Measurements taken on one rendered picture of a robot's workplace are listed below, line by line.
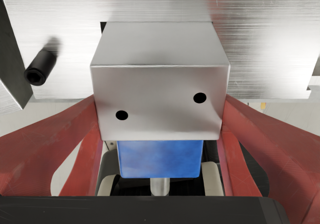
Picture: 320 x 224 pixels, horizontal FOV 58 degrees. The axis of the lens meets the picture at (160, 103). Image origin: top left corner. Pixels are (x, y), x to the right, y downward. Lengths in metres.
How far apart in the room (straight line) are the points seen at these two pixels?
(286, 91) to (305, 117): 1.31
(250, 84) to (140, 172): 0.08
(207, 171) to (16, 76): 0.37
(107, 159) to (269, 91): 0.88
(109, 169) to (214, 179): 0.53
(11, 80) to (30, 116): 1.22
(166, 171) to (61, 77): 0.07
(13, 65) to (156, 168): 0.14
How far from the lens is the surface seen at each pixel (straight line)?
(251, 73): 0.16
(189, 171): 0.16
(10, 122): 1.52
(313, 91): 0.30
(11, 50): 0.25
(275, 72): 0.16
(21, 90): 0.24
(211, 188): 0.49
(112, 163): 0.99
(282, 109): 1.41
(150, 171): 0.16
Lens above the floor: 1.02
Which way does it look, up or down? 53 degrees down
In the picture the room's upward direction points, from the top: 180 degrees counter-clockwise
